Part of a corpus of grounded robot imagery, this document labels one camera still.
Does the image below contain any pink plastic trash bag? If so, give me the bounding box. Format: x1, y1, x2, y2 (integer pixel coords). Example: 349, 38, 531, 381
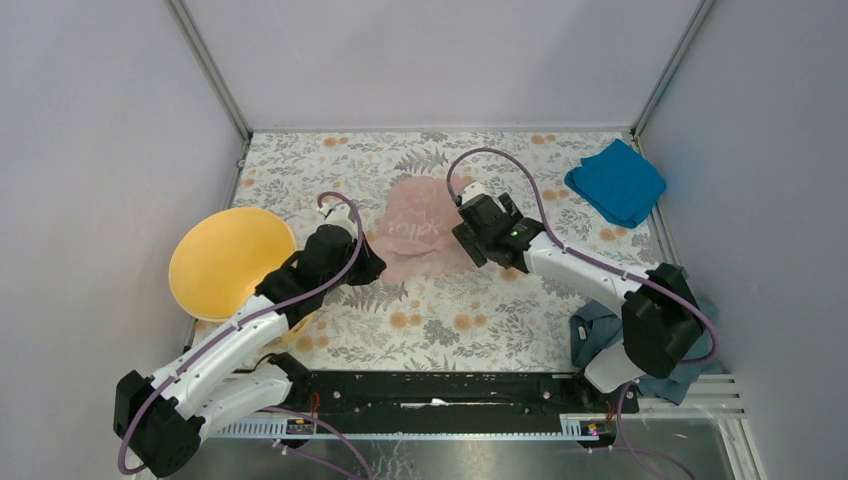
369, 176, 473, 285

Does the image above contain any yellow plastic trash bin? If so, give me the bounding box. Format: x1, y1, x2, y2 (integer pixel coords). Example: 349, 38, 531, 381
168, 207, 297, 340

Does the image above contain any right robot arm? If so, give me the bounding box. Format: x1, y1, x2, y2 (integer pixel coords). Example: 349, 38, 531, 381
453, 182, 704, 412

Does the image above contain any floral patterned table mat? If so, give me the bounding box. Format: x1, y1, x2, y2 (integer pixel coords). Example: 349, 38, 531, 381
234, 132, 662, 372

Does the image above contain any dark teal crumpled cloth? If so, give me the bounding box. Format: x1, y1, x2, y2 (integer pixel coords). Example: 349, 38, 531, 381
569, 263, 722, 405

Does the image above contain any bright blue folded cloth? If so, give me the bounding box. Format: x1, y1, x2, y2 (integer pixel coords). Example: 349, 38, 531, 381
564, 139, 667, 229

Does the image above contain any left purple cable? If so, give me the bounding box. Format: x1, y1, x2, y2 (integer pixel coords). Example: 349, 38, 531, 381
117, 192, 376, 480

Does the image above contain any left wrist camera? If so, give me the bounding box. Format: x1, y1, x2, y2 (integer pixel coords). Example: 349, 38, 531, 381
317, 200, 358, 236

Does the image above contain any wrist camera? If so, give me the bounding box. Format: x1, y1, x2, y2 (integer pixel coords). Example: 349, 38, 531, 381
317, 200, 358, 236
457, 182, 488, 206

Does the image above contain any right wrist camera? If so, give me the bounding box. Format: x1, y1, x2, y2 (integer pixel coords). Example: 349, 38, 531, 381
457, 182, 488, 206

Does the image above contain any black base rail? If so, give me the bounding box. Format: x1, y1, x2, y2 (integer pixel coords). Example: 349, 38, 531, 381
280, 370, 639, 436

